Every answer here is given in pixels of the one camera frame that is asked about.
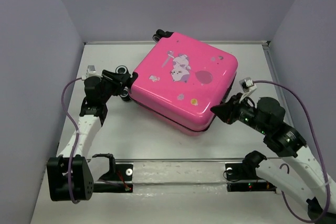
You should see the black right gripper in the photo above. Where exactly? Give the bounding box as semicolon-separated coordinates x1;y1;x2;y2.
208;92;268;134

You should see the aluminium mounting rail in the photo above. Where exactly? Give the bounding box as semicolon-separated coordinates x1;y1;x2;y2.
116;157;244;163

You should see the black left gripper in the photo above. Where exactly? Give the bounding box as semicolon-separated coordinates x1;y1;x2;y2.
99;69;130;104

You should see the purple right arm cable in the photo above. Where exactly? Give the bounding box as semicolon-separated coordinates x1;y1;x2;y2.
253;80;330;221

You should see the pink hard-shell suitcase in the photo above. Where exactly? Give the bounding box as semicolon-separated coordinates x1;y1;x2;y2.
121;29;238;135

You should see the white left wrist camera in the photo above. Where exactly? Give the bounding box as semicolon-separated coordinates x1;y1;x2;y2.
81;65;97;81

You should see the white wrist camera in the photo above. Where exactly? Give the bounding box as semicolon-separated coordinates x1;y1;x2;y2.
239;77;257;102
81;65;97;81

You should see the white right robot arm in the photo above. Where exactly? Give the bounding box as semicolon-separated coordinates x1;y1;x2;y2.
211;93;335;223

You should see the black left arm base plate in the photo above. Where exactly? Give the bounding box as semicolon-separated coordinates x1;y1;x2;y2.
93;163;133;193

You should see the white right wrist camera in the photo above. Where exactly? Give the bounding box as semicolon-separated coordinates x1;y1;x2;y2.
239;77;257;102

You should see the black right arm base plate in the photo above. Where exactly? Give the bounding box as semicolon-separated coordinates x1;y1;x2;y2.
223;163;277;193

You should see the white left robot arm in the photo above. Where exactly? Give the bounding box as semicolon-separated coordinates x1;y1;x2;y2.
46;66;132;204

